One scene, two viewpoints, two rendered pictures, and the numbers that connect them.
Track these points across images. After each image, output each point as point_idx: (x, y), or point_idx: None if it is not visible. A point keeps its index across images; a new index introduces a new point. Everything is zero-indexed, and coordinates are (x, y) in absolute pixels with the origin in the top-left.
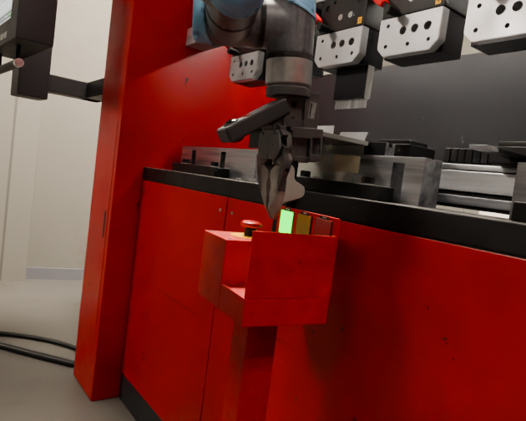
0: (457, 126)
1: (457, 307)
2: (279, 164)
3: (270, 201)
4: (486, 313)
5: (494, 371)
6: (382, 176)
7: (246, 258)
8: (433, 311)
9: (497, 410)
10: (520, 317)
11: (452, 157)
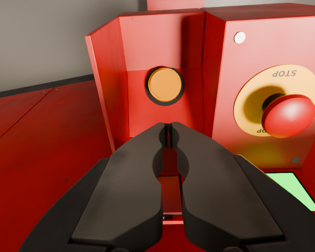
0: None
1: (48, 205)
2: (64, 243)
3: (147, 134)
4: (23, 211)
5: (33, 179)
6: None
7: (211, 65)
8: None
9: (40, 162)
10: None
11: None
